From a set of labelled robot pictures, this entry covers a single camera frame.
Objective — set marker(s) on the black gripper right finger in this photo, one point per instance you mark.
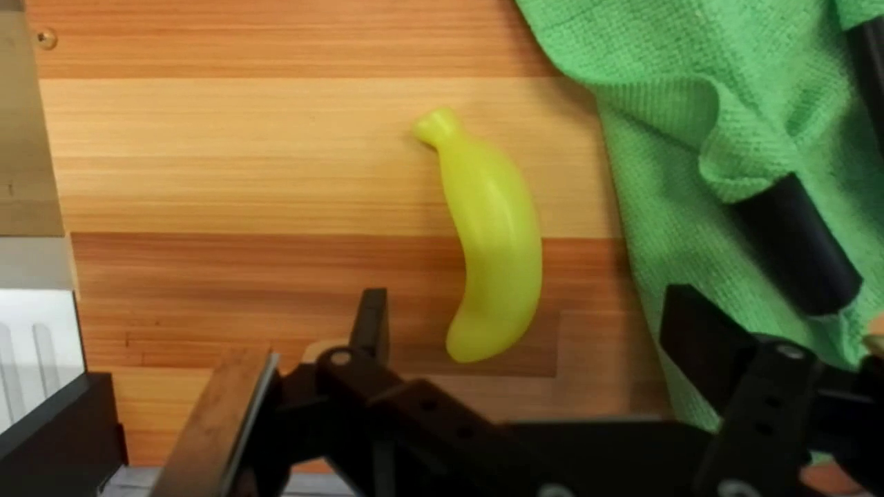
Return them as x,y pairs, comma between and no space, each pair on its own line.
760,391

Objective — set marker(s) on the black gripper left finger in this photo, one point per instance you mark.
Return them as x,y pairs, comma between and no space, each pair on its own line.
421,440

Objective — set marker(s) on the yellow toy banana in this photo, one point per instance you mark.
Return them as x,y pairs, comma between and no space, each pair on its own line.
501,240

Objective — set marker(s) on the green cloth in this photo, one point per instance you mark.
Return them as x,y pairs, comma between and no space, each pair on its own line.
706,103

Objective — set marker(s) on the wooden counter top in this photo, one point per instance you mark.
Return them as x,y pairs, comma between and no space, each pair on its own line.
238,171

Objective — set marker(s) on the black handle in cloth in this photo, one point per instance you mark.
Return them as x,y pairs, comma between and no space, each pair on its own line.
796,247

